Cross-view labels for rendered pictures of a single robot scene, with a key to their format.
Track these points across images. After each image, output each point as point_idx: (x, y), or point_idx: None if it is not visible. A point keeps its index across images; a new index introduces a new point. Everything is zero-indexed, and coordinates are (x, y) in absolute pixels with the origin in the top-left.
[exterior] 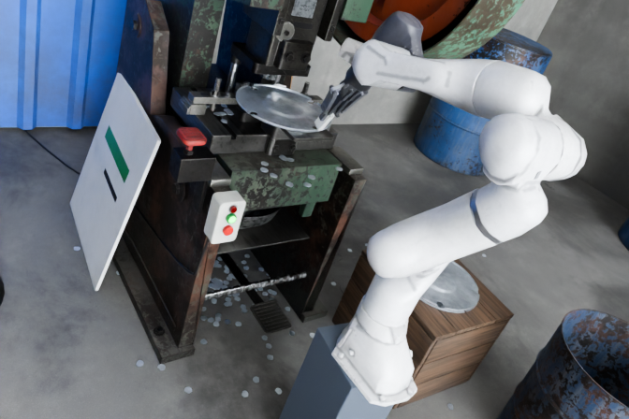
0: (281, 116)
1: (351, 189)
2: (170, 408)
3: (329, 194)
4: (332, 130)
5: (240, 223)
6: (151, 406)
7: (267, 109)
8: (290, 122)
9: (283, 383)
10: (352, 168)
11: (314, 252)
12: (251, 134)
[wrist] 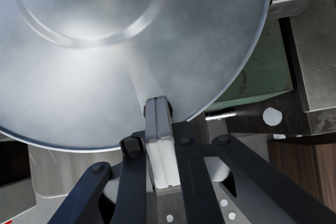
0: (47, 44)
1: (300, 134)
2: None
3: (263, 99)
4: None
5: (19, 215)
6: (51, 207)
7: (10, 4)
8: (63, 89)
9: (177, 211)
10: (317, 107)
11: (244, 112)
12: None
